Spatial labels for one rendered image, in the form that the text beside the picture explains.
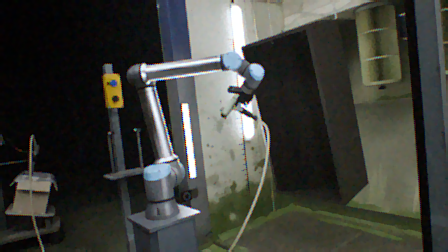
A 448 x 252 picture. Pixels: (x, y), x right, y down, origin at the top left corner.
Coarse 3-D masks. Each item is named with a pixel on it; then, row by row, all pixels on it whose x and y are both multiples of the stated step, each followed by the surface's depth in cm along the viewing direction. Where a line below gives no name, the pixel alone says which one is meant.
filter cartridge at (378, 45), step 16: (384, 0) 261; (368, 16) 269; (384, 16) 264; (368, 32) 272; (384, 32) 265; (368, 48) 273; (384, 48) 266; (368, 64) 275; (384, 64) 267; (400, 64) 272; (368, 80) 277; (384, 80) 268; (400, 80) 269
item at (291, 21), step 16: (288, 0) 328; (304, 0) 312; (320, 0) 298; (336, 0) 285; (352, 0) 273; (368, 0) 261; (400, 0) 267; (288, 16) 331; (304, 16) 315; (320, 16) 299; (352, 16) 305
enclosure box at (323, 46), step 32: (288, 32) 193; (320, 32) 188; (288, 64) 243; (320, 64) 187; (256, 96) 237; (288, 96) 253; (320, 96) 191; (352, 96) 211; (288, 128) 260; (320, 128) 240; (352, 128) 210; (288, 160) 259; (320, 160) 250; (352, 160) 209; (288, 192) 239; (320, 192) 230; (352, 192) 208
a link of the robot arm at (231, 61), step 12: (192, 60) 161; (204, 60) 160; (216, 60) 158; (228, 60) 156; (240, 60) 156; (132, 72) 166; (144, 72) 165; (156, 72) 164; (168, 72) 163; (180, 72) 163; (192, 72) 162; (204, 72) 162; (132, 84) 173
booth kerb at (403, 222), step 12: (300, 204) 328; (312, 204) 316; (324, 204) 305; (336, 204) 294; (348, 216) 285; (360, 216) 275; (372, 216) 266; (384, 216) 258; (396, 216) 250; (408, 216) 243; (408, 228) 243; (420, 228) 236
